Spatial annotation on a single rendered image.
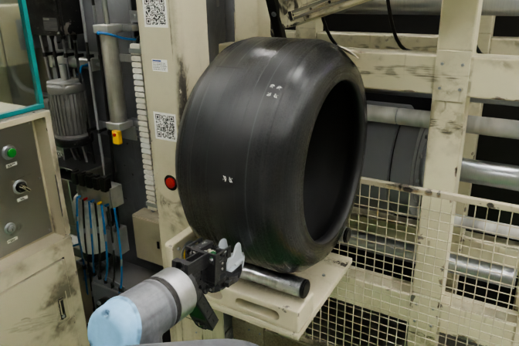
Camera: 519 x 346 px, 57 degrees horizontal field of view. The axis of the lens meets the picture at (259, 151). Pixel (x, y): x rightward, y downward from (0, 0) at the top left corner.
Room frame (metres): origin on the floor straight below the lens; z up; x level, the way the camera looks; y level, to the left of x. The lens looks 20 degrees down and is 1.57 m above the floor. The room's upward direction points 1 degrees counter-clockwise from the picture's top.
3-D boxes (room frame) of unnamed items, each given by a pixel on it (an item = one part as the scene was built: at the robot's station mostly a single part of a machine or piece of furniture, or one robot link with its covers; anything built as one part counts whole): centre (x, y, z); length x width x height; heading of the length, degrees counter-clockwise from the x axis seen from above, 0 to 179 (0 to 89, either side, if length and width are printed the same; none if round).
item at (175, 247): (1.23, 0.13, 0.90); 0.40 x 0.03 x 0.10; 150
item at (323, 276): (1.14, -0.02, 0.80); 0.37 x 0.36 x 0.02; 150
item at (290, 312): (1.02, 0.05, 0.84); 0.36 x 0.09 x 0.06; 60
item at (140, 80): (1.27, 0.30, 1.19); 0.05 x 0.04 x 0.48; 150
